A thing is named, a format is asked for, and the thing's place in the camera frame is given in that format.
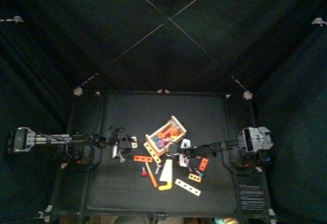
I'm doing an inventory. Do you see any orange toy plank with holes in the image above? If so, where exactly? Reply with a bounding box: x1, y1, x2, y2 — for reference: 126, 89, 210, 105
134, 154, 155, 164
198, 157, 211, 172

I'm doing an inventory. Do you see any orange toy piece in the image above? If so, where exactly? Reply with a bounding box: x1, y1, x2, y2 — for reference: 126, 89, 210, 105
163, 127, 183, 142

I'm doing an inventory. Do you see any wooden toy toolbox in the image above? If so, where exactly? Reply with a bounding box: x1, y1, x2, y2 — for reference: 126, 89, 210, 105
144, 115, 188, 157

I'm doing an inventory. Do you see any long yellow toy plank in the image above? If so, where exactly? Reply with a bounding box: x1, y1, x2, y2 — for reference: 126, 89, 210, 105
142, 142, 164, 166

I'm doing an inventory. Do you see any long cream toy plank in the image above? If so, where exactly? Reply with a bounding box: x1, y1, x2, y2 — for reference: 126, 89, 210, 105
174, 178, 203, 197

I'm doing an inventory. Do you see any black cloth curtain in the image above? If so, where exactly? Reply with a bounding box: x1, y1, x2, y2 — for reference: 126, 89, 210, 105
0, 0, 327, 224

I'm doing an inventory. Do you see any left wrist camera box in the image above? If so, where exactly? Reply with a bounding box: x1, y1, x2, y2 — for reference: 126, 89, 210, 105
110, 126, 130, 140

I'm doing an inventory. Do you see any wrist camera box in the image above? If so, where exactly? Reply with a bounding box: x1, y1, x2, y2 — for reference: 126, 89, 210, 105
110, 126, 130, 140
166, 141, 184, 156

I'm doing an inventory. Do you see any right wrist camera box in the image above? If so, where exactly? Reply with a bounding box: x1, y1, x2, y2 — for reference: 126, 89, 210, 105
166, 141, 184, 156

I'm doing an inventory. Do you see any toy saw yellow handle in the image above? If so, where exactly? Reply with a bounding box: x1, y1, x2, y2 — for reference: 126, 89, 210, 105
158, 158, 175, 191

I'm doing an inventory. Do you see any orange toy screwdriver red handle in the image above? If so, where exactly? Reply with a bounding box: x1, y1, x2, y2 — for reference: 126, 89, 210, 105
140, 161, 160, 190

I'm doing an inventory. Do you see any thin diagonal cord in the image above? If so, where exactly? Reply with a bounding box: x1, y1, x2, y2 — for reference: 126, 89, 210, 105
78, 0, 227, 88
118, 0, 250, 92

